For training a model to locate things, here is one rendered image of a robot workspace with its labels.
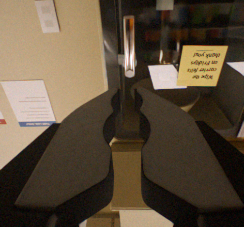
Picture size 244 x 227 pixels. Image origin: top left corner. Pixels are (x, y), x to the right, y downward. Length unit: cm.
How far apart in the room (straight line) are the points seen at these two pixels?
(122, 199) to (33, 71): 68
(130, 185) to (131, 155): 7
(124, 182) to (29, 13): 70
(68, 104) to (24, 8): 44
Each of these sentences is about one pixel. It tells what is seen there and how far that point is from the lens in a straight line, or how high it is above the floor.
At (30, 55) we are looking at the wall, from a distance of 90.
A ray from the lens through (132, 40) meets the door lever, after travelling 27.
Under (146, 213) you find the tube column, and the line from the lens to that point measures 74.
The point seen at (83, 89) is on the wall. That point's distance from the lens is 88.
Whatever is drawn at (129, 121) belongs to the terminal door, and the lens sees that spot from 40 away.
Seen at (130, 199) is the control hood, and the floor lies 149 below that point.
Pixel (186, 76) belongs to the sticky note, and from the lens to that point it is 36.
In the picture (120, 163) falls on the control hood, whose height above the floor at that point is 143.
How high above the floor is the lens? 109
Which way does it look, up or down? 32 degrees up
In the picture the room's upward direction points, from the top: 177 degrees clockwise
